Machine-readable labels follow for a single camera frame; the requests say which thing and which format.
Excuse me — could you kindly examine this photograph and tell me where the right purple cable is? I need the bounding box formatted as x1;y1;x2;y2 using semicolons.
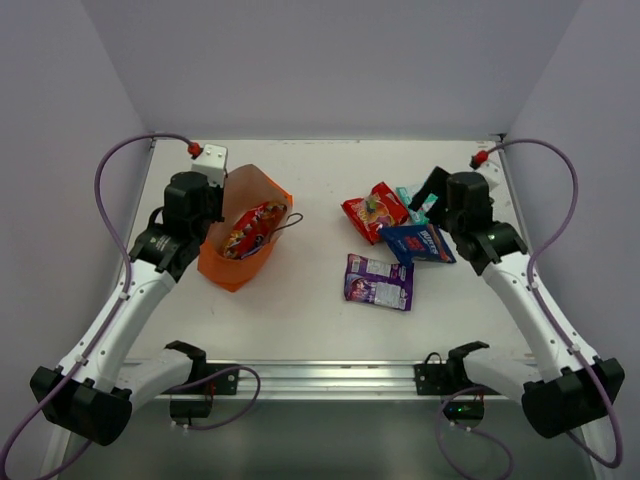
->
469;138;624;469

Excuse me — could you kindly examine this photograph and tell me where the orange paper bag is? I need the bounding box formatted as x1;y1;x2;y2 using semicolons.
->
197;164;297;292

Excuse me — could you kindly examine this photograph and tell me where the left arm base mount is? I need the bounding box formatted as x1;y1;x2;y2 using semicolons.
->
169;362;239;424

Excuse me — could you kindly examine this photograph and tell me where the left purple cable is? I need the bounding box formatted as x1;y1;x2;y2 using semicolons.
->
0;132;201;480

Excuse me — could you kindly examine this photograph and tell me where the blue snack bag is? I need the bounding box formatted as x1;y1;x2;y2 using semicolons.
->
379;224;456;266

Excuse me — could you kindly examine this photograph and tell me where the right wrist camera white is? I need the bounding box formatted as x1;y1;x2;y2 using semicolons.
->
470;150;503;192

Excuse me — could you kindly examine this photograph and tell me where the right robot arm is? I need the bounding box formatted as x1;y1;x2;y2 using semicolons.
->
410;167;625;438

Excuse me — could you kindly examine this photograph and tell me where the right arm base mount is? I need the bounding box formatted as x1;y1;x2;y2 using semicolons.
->
413;341;492;426

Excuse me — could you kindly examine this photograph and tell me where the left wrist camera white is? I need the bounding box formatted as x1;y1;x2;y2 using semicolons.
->
187;142;228;188

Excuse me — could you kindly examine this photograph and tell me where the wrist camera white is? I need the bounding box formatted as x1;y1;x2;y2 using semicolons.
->
470;150;503;192
187;142;228;188

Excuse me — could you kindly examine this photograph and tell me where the aluminium rail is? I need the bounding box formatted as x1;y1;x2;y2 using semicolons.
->
119;359;541;401

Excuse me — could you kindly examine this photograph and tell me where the teal snack packet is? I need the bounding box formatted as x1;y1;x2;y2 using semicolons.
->
395;182;441;226

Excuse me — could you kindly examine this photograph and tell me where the purple cable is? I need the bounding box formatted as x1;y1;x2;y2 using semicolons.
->
0;132;201;480
469;138;624;469

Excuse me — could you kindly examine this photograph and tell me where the red gummy snack bag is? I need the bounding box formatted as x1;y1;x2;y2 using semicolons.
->
341;182;409;245

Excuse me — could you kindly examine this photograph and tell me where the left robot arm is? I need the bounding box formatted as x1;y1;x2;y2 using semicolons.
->
30;171;224;446

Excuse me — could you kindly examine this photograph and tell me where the purple snack bag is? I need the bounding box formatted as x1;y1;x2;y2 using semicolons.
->
343;254;414;312

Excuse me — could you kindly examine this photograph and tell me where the red mixed candy bag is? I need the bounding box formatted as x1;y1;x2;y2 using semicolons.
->
221;201;288;260

